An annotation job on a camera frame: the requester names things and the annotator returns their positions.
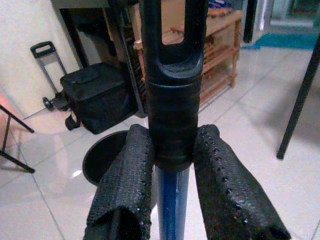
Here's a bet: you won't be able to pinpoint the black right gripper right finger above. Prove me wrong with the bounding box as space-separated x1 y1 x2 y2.
192 123 292 240

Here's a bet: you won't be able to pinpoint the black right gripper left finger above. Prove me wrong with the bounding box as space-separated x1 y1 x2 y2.
83 123 155 240

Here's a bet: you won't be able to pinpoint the red dustpan blue handle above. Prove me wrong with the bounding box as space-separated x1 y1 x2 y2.
139 0 210 240

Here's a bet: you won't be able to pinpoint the blue floor mat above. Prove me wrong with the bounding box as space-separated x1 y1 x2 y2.
241 32 317 51

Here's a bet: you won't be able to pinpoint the black round bin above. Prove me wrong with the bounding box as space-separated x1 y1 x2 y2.
82 129 157 187

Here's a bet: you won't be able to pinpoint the black soft bag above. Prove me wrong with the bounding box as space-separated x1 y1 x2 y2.
59 61 138 136

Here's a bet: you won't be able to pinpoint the black folding chair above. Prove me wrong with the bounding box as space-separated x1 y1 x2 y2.
0 103 36 175

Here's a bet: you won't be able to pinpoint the white table black legs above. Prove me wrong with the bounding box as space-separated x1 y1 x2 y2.
276 32 320 161

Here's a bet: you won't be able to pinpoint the wooden slatted rack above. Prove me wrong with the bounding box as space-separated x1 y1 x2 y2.
133 9 243 103

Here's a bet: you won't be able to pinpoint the black shelf unit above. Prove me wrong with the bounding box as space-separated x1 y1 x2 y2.
59 6 121 76

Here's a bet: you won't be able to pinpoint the black hand trolley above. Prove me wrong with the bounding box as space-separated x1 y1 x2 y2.
30 41 73 112

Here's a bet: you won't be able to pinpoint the blue printed box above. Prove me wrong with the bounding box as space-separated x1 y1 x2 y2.
207 0 227 10

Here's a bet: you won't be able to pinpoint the glass door silver frame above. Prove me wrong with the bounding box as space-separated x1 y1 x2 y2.
259 0 320 28

